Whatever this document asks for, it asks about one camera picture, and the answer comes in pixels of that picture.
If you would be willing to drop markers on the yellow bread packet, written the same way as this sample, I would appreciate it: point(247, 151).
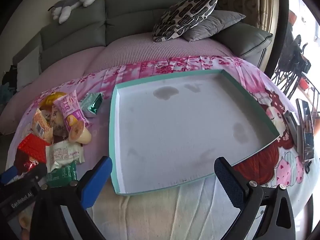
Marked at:
point(51, 98)

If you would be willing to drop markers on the black metal railing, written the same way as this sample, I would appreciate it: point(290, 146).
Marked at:
point(292, 62)

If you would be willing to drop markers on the pink printed blanket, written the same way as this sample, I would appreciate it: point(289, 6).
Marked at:
point(155, 217)

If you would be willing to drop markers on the silver flat device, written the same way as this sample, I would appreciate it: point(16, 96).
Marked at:
point(291, 125)

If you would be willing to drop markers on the teal cloth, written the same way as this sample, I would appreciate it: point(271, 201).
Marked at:
point(6, 93)

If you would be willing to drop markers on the orange round pastry packet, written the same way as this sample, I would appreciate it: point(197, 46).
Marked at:
point(80, 133)

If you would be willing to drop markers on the light green foil packet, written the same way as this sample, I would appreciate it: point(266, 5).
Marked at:
point(91, 102)

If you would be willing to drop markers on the red patterned packet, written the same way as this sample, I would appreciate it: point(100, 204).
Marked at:
point(32, 146)

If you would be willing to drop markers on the black white patterned pillow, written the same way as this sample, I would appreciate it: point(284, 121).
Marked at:
point(185, 15)

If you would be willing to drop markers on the black phone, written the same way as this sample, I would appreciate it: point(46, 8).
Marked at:
point(306, 130)

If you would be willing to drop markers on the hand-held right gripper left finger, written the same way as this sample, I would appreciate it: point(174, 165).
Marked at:
point(96, 180)

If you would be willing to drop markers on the pink knit sofa cover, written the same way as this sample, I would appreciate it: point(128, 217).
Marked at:
point(150, 50)

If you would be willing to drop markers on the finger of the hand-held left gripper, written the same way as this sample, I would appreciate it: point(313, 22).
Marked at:
point(32, 173)
point(7, 175)

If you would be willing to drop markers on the grey pillow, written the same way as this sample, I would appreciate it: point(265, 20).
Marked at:
point(215, 23)

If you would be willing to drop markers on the black window frame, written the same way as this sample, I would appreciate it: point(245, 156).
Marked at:
point(280, 30)

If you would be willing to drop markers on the grey white plush toy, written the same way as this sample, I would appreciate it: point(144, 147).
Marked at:
point(67, 7)

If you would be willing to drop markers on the grey-green sofa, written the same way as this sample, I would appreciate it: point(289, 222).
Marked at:
point(125, 12)

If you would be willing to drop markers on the dark cloth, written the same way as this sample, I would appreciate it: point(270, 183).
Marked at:
point(10, 76)

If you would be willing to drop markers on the dark green snack packet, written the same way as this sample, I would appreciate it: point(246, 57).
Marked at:
point(61, 176)

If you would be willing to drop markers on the brown cookie packet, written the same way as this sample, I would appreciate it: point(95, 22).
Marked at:
point(60, 128)

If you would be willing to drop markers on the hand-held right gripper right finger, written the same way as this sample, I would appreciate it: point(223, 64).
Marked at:
point(228, 182)

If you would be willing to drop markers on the red triangular snack packet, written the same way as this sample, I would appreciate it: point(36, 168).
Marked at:
point(25, 163)

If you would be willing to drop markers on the teal shallow box tray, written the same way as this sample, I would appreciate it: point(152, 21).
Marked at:
point(175, 130)

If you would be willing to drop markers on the pink cake packet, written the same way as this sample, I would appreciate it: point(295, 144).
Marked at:
point(67, 107)

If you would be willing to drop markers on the small dark object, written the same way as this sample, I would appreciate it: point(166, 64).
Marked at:
point(308, 167)

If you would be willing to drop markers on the brown white snack packet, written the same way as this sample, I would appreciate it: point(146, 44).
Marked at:
point(40, 126)

